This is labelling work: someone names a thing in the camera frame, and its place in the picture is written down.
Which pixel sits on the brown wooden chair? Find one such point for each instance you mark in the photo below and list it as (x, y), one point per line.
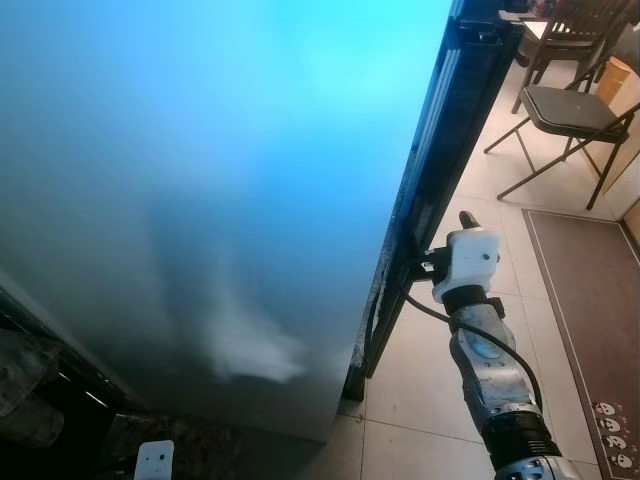
(580, 30)

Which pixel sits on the light wooden cabinet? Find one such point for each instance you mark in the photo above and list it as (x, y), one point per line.
(618, 85)

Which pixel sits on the silver fridge cabinet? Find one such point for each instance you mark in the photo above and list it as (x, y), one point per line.
(200, 180)

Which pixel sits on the brown floor mat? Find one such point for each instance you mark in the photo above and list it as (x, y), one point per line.
(590, 320)

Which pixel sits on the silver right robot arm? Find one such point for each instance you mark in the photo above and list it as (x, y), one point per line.
(490, 370)

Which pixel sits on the dark granite counter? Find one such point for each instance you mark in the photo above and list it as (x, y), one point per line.
(220, 455)

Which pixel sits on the grey metal folding chair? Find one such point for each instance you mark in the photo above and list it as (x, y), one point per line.
(570, 108)

